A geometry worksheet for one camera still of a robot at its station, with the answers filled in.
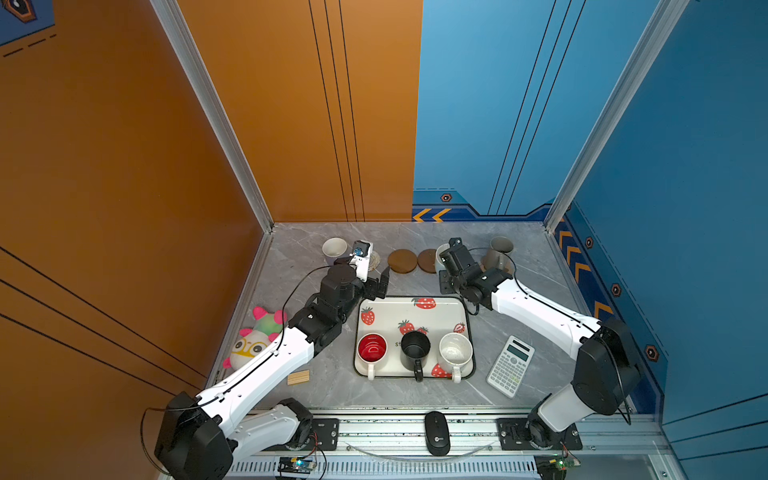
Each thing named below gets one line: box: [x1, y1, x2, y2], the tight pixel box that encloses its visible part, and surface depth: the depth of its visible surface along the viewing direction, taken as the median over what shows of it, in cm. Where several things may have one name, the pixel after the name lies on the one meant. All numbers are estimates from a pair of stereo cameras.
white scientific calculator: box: [486, 335, 535, 399], surface depth 84 cm
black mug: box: [400, 330, 431, 383], surface depth 82 cm
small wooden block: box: [287, 370, 310, 386], surface depth 83 cm
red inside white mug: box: [357, 332, 388, 381], surface depth 83 cm
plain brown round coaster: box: [387, 249, 418, 274], surface depth 111 cm
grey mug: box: [481, 236, 514, 273], surface depth 102 cm
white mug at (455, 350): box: [439, 332, 473, 384], surface depth 82 cm
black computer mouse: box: [424, 411, 451, 457], surface depth 74 cm
